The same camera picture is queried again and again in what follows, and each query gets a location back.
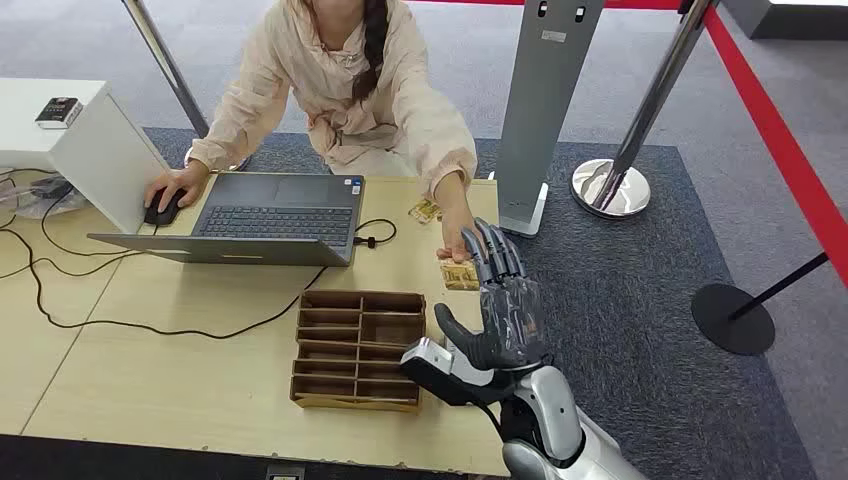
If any grey kiosk stand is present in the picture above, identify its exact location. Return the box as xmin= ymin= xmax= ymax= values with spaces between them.
xmin=490 ymin=0 xmax=606 ymax=238

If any black computer mouse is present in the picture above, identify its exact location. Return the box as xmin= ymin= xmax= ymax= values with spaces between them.
xmin=143 ymin=187 xmax=188 ymax=228

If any white box stand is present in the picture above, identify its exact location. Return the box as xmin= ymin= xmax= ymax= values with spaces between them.
xmin=0 ymin=78 xmax=170 ymax=234

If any black mouse cable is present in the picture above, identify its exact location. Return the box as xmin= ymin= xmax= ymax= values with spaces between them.
xmin=39 ymin=182 xmax=160 ymax=258

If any autumn print hotel card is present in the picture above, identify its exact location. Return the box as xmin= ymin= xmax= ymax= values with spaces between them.
xmin=439 ymin=258 xmax=482 ymax=293

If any person's right hand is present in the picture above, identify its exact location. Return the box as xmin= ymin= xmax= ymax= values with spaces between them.
xmin=144 ymin=162 xmax=211 ymax=213

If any grey laptop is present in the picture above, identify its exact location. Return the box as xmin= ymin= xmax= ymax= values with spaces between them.
xmin=87 ymin=172 xmax=366 ymax=268

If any black keypad device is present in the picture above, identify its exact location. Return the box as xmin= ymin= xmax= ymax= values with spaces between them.
xmin=34 ymin=96 xmax=84 ymax=130

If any long black cable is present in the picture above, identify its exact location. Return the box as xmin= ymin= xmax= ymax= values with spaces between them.
xmin=0 ymin=225 xmax=329 ymax=340

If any red barrier belt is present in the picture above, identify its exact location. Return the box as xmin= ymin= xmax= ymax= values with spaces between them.
xmin=700 ymin=5 xmax=848 ymax=289
xmin=410 ymin=0 xmax=685 ymax=11

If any brown cardboard compartment organizer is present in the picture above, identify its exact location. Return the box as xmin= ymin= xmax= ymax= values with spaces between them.
xmin=289 ymin=289 xmax=427 ymax=414

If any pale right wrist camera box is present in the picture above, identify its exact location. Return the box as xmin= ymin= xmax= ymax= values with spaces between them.
xmin=399 ymin=336 xmax=495 ymax=407

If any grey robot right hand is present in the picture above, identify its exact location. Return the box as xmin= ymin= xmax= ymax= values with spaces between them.
xmin=433 ymin=217 xmax=550 ymax=372

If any clear plastic wrap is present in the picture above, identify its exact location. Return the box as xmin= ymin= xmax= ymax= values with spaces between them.
xmin=478 ymin=276 xmax=548 ymax=369

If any person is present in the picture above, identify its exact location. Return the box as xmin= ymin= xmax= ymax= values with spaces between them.
xmin=184 ymin=0 xmax=480 ymax=213

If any grey platform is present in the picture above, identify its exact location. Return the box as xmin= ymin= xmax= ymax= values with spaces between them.
xmin=720 ymin=0 xmax=848 ymax=41

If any clear plastic bag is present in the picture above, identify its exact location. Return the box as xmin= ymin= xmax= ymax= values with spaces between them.
xmin=0 ymin=173 xmax=87 ymax=221

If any person's left hand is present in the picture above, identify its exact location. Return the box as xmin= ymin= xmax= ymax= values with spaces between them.
xmin=435 ymin=201 xmax=488 ymax=264

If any short looped black cable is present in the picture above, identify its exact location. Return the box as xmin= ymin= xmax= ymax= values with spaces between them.
xmin=352 ymin=218 xmax=399 ymax=250

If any dark carpet mat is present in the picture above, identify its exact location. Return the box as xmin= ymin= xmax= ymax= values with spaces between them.
xmin=142 ymin=127 xmax=819 ymax=480

